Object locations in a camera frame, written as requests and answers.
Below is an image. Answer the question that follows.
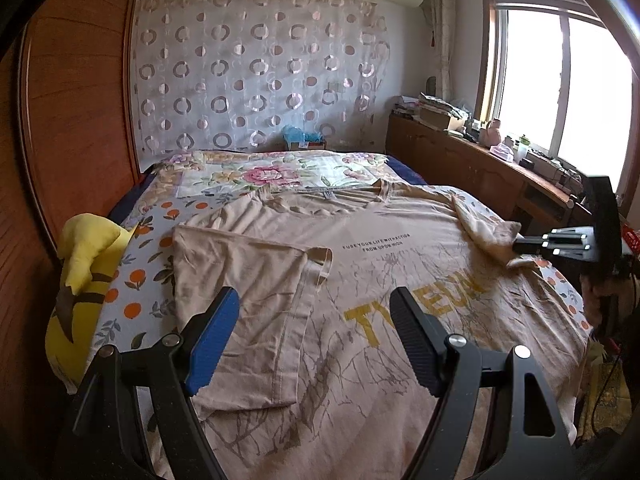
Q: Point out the orange fruit print sheet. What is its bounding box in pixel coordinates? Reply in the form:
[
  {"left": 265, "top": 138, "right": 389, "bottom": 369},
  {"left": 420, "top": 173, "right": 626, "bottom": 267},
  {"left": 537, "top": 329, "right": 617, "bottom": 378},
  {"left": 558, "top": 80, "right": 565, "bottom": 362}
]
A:
[{"left": 85, "top": 184, "right": 596, "bottom": 480}]

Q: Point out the dark blue blanket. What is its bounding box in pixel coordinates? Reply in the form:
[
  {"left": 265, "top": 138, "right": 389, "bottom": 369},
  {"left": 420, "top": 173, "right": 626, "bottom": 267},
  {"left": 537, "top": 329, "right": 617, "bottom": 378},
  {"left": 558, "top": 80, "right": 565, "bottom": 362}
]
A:
[{"left": 387, "top": 154, "right": 430, "bottom": 186}]

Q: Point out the white window curtain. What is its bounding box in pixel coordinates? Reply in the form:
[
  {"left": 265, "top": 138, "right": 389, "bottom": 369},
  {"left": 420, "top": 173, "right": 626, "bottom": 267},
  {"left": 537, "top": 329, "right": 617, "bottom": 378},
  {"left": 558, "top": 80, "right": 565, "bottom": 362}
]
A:
[{"left": 427, "top": 0, "right": 459, "bottom": 102}]

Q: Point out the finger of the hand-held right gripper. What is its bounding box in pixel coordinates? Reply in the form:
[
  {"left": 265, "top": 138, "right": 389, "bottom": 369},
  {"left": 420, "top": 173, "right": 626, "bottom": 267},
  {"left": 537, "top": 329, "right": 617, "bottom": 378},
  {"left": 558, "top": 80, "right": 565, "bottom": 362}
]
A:
[
  {"left": 545, "top": 228, "right": 596, "bottom": 242},
  {"left": 512, "top": 238, "right": 597, "bottom": 263}
]

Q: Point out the pink figurine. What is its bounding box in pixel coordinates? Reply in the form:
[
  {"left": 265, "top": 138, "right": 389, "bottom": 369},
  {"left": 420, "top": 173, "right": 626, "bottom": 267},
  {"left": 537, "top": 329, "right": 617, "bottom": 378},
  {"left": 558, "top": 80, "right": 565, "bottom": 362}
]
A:
[{"left": 480, "top": 117, "right": 506, "bottom": 146}]

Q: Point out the stack of papers and books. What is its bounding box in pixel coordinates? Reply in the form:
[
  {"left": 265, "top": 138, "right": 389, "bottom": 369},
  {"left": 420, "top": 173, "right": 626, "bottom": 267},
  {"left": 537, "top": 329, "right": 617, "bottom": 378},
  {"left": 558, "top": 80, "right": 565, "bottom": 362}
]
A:
[{"left": 394, "top": 91, "right": 472, "bottom": 132}]

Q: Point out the beige printed t-shirt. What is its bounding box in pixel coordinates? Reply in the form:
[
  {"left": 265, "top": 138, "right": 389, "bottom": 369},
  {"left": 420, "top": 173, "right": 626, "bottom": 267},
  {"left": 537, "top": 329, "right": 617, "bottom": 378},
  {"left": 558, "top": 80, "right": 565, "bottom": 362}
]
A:
[{"left": 172, "top": 180, "right": 594, "bottom": 480}]

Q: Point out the wooden wardrobe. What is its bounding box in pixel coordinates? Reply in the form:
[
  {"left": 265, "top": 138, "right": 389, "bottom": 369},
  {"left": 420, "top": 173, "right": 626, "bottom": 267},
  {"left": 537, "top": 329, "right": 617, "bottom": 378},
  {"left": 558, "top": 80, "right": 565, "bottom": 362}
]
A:
[{"left": 16, "top": 0, "right": 147, "bottom": 272}]

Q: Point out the yellow plush toy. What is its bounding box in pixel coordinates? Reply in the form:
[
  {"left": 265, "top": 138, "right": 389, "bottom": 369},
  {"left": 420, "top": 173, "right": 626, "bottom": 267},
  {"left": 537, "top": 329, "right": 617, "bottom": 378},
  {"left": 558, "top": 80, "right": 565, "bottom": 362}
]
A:
[{"left": 45, "top": 213, "right": 139, "bottom": 397}]

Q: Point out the window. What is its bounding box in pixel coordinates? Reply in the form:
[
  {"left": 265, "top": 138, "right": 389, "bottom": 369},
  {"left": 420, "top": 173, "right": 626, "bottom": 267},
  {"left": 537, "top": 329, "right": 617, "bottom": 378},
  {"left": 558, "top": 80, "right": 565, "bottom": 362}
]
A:
[{"left": 475, "top": 0, "right": 640, "bottom": 202}]

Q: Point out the person's right forearm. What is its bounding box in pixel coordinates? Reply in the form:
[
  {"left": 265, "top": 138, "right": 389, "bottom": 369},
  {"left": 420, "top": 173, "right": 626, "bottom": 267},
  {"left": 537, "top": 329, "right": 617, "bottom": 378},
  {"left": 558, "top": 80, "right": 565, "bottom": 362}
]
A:
[{"left": 582, "top": 267, "right": 621, "bottom": 337}]

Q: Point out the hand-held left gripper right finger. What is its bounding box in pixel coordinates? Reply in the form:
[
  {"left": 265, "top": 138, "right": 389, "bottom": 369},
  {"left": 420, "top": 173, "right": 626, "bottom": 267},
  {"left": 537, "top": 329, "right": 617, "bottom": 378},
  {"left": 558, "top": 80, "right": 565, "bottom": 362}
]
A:
[{"left": 389, "top": 286, "right": 577, "bottom": 480}]

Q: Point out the blue plastic bag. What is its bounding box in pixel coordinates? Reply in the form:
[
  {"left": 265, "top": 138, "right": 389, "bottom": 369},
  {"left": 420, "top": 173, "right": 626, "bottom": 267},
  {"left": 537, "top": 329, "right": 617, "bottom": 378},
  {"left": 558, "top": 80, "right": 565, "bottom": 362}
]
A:
[{"left": 281, "top": 125, "right": 326, "bottom": 145}]

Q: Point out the white power strip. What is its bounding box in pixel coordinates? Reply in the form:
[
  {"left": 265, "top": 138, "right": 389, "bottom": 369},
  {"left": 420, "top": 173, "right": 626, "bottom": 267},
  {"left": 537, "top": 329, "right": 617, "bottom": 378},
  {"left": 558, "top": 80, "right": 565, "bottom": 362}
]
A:
[{"left": 529, "top": 150, "right": 572, "bottom": 182}]

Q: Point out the wooden cabinet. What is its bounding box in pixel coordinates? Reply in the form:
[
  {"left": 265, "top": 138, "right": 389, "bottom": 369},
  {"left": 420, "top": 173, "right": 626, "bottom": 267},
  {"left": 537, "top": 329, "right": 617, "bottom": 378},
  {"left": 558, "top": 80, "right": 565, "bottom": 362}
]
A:
[{"left": 387, "top": 112, "right": 585, "bottom": 242}]

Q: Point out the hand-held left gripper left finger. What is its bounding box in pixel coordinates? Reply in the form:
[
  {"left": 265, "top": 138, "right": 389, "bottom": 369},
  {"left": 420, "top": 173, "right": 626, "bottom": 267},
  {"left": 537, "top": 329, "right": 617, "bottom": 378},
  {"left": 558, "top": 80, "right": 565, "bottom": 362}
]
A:
[{"left": 55, "top": 286, "right": 241, "bottom": 480}]

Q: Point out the sheer circle pattern curtain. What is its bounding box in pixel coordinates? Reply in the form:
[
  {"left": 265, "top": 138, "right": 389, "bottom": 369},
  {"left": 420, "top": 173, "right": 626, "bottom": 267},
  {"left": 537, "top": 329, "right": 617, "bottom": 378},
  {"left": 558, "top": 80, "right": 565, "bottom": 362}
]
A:
[{"left": 131, "top": 0, "right": 392, "bottom": 157}]

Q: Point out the floral quilted blanket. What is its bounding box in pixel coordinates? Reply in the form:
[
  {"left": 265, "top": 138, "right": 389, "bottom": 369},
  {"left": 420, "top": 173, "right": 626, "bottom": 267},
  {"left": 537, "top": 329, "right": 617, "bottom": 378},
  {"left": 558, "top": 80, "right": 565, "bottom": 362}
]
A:
[{"left": 134, "top": 150, "right": 402, "bottom": 212}]

